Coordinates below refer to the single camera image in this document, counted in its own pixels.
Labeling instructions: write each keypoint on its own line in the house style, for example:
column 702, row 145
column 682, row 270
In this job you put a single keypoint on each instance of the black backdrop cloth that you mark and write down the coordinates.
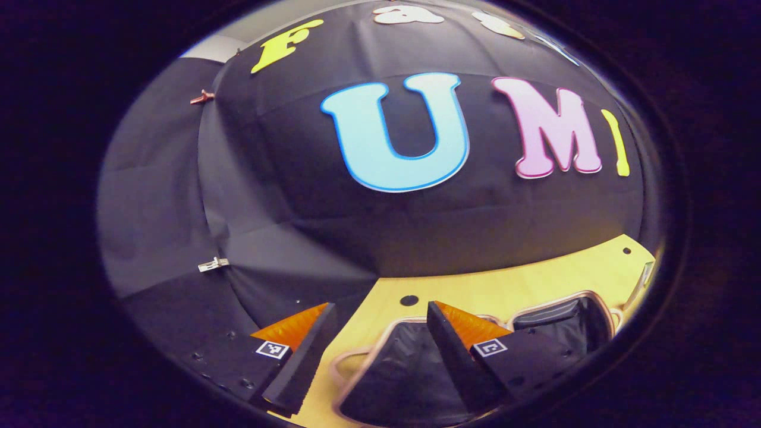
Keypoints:
column 285, row 178

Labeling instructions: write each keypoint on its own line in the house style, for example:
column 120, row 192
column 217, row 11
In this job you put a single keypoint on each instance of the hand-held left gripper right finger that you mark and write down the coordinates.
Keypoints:
column 455, row 362

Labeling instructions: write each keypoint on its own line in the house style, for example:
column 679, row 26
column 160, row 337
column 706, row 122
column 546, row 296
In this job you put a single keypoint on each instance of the silver cloth clip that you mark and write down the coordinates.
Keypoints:
column 213, row 264

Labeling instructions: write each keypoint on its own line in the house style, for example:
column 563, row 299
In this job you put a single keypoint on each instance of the pink suitcase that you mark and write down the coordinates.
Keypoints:
column 404, row 374

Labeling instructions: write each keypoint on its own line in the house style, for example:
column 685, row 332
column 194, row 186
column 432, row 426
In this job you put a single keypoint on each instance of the copper cloth clip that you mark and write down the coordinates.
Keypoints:
column 203, row 97

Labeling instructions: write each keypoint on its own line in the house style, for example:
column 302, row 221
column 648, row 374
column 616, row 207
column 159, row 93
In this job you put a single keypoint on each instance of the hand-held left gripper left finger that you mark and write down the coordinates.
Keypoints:
column 306, row 362

